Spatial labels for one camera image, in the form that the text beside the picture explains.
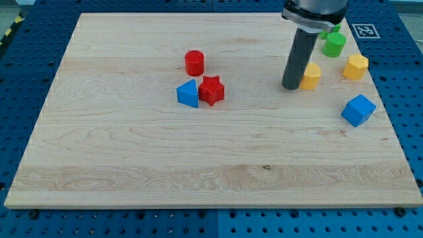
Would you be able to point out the yellow heart block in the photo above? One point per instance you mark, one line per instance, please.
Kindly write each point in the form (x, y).
(311, 77)

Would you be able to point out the green block behind arm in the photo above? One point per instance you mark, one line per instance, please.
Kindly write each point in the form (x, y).
(324, 34)

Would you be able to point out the robot arm silver flange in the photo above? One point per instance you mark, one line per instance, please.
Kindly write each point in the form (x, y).
(315, 16)

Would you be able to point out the blue cube block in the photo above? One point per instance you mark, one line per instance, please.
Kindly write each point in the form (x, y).
(358, 110)

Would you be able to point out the red star block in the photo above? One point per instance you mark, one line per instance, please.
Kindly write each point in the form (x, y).
(211, 90)

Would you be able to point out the blue triangle block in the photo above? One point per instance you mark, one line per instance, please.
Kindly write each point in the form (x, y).
(188, 94)

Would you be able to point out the red cylinder block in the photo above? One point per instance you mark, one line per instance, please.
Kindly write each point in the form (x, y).
(194, 63)

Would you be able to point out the light wooden board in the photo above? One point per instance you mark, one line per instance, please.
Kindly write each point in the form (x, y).
(112, 135)

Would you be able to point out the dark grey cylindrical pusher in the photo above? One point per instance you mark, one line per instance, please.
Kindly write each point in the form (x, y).
(300, 53)

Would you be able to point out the green cylinder block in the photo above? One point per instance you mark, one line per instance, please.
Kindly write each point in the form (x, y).
(334, 44)

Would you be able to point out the yellow hexagon block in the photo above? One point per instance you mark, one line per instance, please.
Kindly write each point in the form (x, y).
(355, 67)

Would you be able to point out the white fiducial marker tag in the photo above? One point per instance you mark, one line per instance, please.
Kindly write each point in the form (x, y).
(365, 31)

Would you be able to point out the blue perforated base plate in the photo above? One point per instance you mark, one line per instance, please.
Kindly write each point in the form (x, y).
(28, 64)

